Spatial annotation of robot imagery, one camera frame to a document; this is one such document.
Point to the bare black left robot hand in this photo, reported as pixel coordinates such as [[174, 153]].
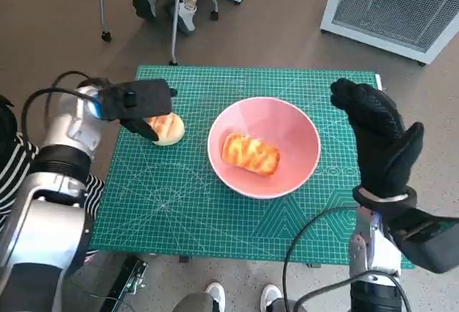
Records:
[[143, 129]]

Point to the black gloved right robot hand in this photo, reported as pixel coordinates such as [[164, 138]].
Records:
[[383, 147]]

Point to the round cream bread bun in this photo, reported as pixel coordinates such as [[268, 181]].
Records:
[[172, 131]]

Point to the pink bowl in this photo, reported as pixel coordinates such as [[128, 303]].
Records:
[[297, 136]]

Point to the rectangular orange twisted bread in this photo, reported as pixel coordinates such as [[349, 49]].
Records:
[[251, 154]]

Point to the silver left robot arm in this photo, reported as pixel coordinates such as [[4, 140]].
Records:
[[54, 226]]

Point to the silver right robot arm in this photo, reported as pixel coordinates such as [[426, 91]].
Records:
[[373, 251]]

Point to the green cutting mat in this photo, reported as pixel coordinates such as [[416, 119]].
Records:
[[179, 190]]

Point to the silver metal pole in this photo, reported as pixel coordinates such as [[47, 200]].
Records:
[[175, 32]]

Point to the person beside robot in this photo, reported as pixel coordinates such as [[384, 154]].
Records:
[[10, 183]]

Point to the large white mesh cabinet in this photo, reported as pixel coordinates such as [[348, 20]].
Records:
[[387, 3]]

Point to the black metal clamp stand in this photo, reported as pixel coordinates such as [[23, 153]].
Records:
[[122, 279]]

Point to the person with white shoes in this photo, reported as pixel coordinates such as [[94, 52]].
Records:
[[217, 292]]

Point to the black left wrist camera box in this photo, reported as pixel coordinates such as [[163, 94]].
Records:
[[143, 98]]

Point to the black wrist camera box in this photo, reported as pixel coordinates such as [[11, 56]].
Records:
[[430, 244], [143, 98]]

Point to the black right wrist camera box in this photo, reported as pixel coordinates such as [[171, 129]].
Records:
[[430, 244]]

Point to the small black table bracket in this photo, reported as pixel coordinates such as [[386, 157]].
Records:
[[184, 259]]

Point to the wide black table bracket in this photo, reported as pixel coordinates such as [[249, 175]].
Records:
[[312, 265]]

